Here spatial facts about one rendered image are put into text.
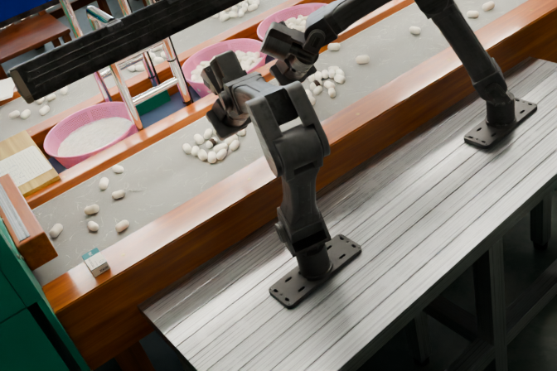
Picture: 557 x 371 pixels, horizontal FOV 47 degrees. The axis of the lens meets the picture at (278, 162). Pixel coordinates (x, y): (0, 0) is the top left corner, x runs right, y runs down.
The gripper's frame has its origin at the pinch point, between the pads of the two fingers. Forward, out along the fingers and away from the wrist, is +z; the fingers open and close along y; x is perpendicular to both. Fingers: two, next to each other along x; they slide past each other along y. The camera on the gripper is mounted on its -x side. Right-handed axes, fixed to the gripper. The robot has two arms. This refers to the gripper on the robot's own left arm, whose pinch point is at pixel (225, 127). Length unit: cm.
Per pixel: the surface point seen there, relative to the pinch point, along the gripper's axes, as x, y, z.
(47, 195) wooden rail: -10.8, 39.2, 27.3
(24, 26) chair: -137, -3, 218
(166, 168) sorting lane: -0.9, 12.7, 18.4
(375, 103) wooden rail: 13.2, -34.7, -1.8
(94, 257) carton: 10.6, 38.6, -1.8
